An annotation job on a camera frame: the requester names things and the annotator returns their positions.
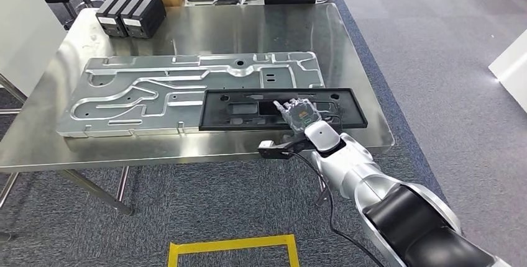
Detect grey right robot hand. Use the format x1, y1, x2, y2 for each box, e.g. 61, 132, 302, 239
273, 97, 324, 135

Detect black plastic plate part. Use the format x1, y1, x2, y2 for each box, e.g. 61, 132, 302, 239
198, 88, 369, 132

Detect steel workbench table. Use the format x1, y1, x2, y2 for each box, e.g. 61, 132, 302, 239
0, 2, 396, 243

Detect yellow floor tape square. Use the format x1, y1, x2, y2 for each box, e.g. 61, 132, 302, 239
167, 234, 301, 267

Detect stamped silver metal plate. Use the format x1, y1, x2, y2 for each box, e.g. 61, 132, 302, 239
56, 51, 326, 138

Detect black ribbed box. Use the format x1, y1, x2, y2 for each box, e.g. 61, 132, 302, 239
95, 0, 137, 38
120, 0, 168, 40

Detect white block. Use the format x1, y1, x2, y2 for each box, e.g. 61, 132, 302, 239
488, 29, 527, 114

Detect white cabinet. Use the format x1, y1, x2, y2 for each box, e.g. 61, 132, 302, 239
0, 0, 68, 97

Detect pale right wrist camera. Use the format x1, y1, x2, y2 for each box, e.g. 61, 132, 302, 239
257, 139, 290, 160

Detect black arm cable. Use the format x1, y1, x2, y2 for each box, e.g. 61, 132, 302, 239
292, 150, 386, 267

